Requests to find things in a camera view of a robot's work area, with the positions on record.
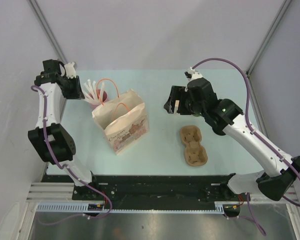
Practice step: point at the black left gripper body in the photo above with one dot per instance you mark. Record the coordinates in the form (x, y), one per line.
(72, 89)

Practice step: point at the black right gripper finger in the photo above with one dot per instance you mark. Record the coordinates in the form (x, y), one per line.
(178, 93)
(169, 106)

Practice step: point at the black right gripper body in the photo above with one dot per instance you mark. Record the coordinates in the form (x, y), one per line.
(186, 106)

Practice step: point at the printed paper takeout bag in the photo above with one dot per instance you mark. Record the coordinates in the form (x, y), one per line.
(123, 120)

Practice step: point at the brown pulp cup carrier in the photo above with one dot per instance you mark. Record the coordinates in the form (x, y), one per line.
(195, 154)

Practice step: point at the black cup lid stack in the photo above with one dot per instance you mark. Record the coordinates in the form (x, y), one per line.
(218, 132)

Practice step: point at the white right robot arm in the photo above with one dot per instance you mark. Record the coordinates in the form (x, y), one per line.
(280, 170)

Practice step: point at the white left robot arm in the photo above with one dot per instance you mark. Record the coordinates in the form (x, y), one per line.
(49, 138)

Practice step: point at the white paper cup stack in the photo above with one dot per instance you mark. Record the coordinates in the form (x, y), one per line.
(176, 106)

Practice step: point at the pink straw holder cup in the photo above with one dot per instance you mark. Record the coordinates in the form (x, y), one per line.
(97, 103)

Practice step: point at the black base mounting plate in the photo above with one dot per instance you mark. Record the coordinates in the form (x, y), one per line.
(159, 192)

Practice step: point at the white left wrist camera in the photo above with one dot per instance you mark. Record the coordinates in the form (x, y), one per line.
(70, 70)

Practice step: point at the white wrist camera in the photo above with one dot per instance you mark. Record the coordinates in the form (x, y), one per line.
(70, 70)
(191, 74)

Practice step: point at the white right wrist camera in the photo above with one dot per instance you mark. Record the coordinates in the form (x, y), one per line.
(191, 74)

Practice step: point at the white slotted cable duct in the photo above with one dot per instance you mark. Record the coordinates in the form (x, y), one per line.
(59, 207)

